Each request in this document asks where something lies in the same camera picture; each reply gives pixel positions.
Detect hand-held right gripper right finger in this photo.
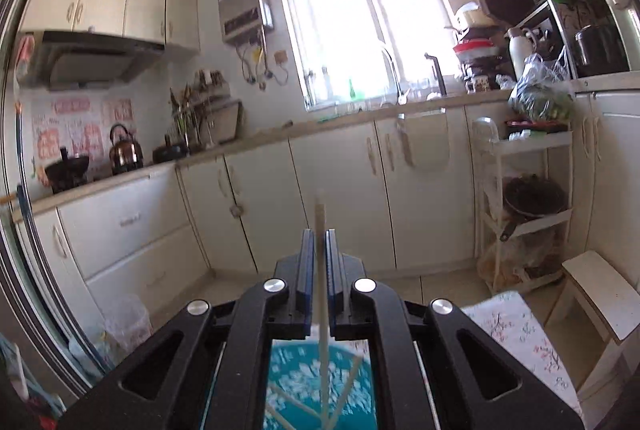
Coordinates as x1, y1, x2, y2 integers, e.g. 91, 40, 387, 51
326, 230, 586, 430

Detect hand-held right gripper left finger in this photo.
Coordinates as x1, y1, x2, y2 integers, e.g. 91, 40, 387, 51
57, 230, 316, 430

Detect pale wooden chopstick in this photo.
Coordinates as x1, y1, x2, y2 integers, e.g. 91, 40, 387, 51
314, 192, 335, 430

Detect bundle of wooden chopsticks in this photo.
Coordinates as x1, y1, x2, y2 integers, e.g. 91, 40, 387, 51
264, 355, 363, 430

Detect teal perforated plastic basket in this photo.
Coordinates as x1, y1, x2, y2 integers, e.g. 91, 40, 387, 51
200, 342, 381, 430

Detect cream door cabinet row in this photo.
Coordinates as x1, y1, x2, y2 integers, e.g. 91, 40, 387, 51
177, 102, 481, 275

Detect white door-hung bin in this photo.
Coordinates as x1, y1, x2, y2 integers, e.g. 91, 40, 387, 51
397, 110, 451, 173

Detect black lidded pan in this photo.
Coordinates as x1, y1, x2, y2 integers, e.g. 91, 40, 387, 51
152, 135, 190, 163

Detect clear plastic bag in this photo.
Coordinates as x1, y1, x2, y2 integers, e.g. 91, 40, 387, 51
477, 235, 563, 291

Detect floral bin with plastic bag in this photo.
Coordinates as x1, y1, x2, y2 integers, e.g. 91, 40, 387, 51
102, 295, 153, 356

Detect floral tablecloth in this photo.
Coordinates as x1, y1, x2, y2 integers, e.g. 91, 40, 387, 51
460, 292, 583, 416

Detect chrome sink faucet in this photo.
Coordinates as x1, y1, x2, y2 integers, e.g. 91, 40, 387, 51
380, 42, 407, 105

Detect black frying pan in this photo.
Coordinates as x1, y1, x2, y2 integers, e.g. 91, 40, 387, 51
500, 177, 568, 243

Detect steel kettle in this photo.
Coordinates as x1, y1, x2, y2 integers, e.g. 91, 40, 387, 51
109, 124, 145, 173

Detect black sink faucet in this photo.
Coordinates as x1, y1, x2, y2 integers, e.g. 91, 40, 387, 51
424, 52, 448, 98

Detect white kitchen trolley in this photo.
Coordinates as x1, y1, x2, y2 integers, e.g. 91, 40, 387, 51
472, 117, 573, 293

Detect kitchen window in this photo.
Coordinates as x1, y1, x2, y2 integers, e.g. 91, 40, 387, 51
274, 0, 458, 111

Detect stacked containers with red lid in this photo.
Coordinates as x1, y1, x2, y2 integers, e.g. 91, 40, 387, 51
454, 37, 506, 78

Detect black wok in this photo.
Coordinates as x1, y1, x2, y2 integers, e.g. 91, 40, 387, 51
44, 149, 91, 193

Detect bag of green vegetables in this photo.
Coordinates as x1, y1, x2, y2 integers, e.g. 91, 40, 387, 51
509, 54, 576, 123

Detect white step stool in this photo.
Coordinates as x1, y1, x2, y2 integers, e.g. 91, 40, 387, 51
545, 251, 640, 406

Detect white thermos flask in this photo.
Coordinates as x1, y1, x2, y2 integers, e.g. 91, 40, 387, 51
506, 27, 538, 80

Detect range hood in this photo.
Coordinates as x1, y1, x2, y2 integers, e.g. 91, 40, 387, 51
27, 30, 166, 90

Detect cream upper cabinets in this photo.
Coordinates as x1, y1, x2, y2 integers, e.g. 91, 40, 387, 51
17, 0, 201, 58

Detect black cooking pot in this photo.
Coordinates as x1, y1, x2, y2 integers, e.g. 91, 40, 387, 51
574, 24, 630, 73

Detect white electric water boiler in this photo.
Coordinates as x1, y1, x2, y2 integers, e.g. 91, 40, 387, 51
604, 0, 640, 71

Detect wall utensil rack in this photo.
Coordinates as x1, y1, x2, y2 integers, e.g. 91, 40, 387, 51
169, 68, 243, 153

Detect water heater hoses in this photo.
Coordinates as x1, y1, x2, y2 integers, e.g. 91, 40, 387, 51
237, 42, 291, 90

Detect wall water heater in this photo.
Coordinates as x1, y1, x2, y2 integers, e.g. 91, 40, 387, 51
217, 0, 275, 44

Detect pink wall stickers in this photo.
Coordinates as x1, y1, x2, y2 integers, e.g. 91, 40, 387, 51
30, 97, 136, 161

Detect grey sliding door frame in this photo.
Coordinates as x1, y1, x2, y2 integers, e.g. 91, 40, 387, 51
0, 0, 116, 401

